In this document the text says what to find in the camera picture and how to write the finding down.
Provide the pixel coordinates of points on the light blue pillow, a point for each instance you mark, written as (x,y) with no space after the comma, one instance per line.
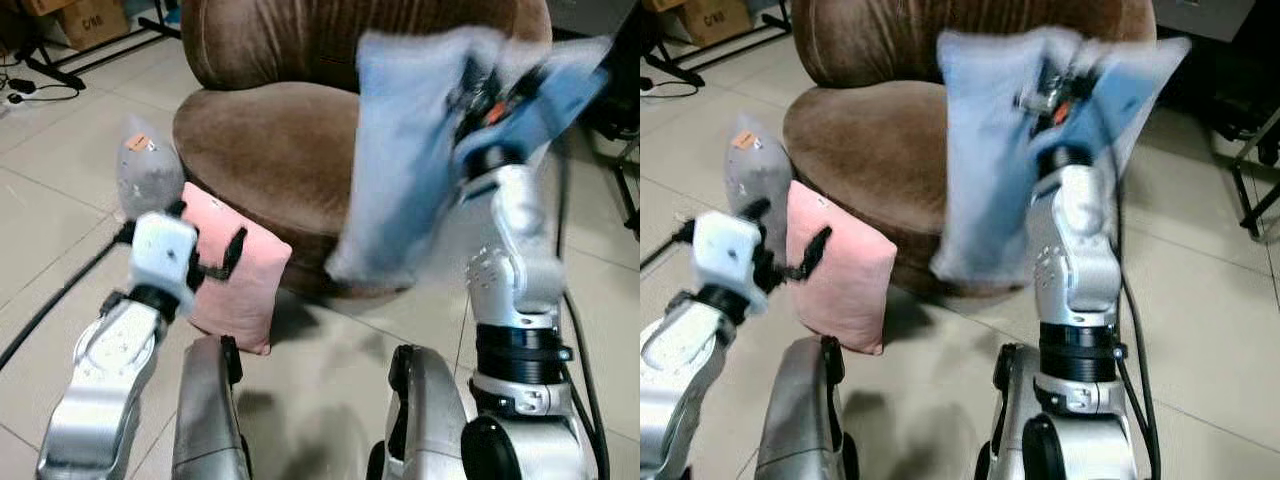
(985,170)
(395,170)

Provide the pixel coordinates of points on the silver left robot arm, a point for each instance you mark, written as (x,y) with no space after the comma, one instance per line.
(100,390)
(680,370)

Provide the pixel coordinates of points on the grey pillow with orange label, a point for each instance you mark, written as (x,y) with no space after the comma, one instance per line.
(148,180)
(758,170)

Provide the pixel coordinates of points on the pink pillow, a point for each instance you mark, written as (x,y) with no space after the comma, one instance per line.
(840,290)
(240,290)

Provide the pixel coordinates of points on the brown velvet sofa chair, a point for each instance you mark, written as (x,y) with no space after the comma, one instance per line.
(870,140)
(270,150)

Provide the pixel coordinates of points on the black metal stand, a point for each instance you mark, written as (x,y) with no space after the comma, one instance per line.
(615,110)
(1250,120)

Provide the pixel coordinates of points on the grey cabinet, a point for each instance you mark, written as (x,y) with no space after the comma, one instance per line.
(1200,15)
(595,12)

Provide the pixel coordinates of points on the large cardboard box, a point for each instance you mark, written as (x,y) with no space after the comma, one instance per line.
(715,20)
(92,22)

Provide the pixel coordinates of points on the small cardboard box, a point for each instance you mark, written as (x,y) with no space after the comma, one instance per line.
(662,4)
(45,5)

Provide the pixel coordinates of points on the silver right robot leg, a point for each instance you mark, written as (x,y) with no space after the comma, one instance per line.
(1010,410)
(425,420)

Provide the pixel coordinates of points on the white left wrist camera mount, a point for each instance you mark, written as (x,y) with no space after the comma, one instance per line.
(725,250)
(160,255)

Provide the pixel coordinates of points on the black metal rack frame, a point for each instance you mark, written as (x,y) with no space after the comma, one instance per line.
(70,68)
(690,62)

